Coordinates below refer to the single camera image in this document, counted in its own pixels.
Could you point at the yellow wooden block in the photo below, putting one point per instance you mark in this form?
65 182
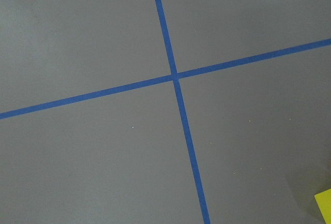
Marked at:
323 200

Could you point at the blue tape line crosswise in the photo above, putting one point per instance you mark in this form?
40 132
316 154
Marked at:
168 78

